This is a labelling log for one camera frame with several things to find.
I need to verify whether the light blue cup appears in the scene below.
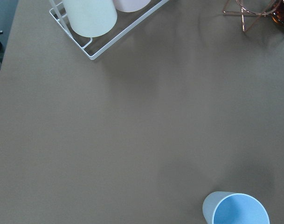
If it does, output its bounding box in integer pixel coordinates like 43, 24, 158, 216
202, 191, 270, 224

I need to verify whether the white cup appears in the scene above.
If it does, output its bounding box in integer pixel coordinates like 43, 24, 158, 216
63, 0, 118, 37

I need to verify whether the pink cup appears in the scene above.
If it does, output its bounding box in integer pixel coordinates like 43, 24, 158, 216
113, 0, 151, 13

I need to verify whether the copper wire bottle rack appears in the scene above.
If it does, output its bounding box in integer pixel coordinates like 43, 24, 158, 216
222, 0, 284, 33

